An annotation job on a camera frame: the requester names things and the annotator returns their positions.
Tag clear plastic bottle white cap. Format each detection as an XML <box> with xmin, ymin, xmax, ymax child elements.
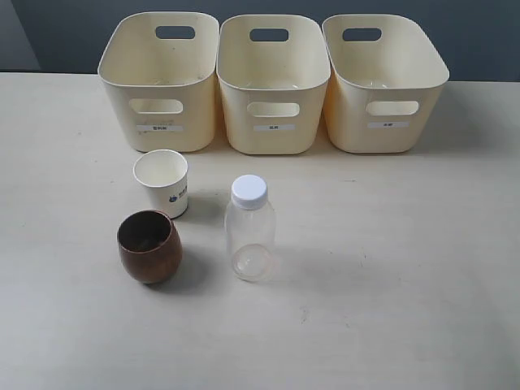
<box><xmin>224</xmin><ymin>174</ymin><xmax>276</xmax><ymax>282</ymax></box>

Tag white paper cup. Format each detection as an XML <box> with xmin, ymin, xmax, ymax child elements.
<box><xmin>132</xmin><ymin>149</ymin><xmax>189</xmax><ymax>219</ymax></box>

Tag brown wooden cup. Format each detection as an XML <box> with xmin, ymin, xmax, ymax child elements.
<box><xmin>117</xmin><ymin>210</ymin><xmax>183</xmax><ymax>284</ymax></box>

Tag middle cream plastic bin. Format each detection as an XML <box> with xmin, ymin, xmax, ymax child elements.
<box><xmin>216</xmin><ymin>15</ymin><xmax>331</xmax><ymax>154</ymax></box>

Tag cream plastic bin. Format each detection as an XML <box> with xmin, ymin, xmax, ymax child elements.
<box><xmin>216</xmin><ymin>15</ymin><xmax>331</xmax><ymax>154</ymax></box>
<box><xmin>322</xmin><ymin>14</ymin><xmax>449</xmax><ymax>154</ymax></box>
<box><xmin>97</xmin><ymin>11</ymin><xmax>219</xmax><ymax>152</ymax></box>

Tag left cream plastic bin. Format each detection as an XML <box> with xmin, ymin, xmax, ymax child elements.
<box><xmin>97</xmin><ymin>11</ymin><xmax>219</xmax><ymax>152</ymax></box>

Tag right cream plastic bin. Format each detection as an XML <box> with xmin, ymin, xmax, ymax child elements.
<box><xmin>322</xmin><ymin>14</ymin><xmax>449</xmax><ymax>154</ymax></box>

